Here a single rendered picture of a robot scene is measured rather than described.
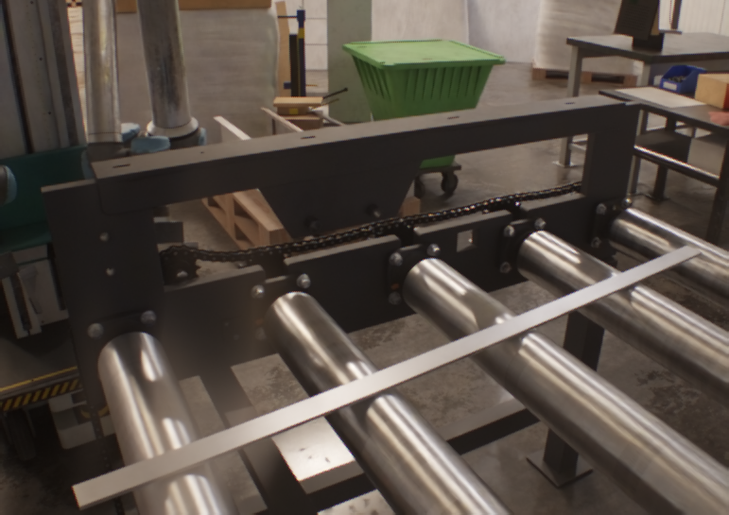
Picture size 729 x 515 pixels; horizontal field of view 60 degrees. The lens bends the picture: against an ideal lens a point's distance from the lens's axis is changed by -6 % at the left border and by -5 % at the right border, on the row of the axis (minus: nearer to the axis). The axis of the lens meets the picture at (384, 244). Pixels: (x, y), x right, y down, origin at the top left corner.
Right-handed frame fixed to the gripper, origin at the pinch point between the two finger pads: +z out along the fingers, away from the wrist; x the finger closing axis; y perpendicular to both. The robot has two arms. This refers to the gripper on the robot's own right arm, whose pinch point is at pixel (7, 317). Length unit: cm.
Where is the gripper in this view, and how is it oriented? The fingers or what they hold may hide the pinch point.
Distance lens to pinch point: 161.5
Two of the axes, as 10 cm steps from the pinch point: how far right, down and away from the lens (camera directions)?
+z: 3.4, 9.2, 2.0
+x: -7.2, 3.9, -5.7
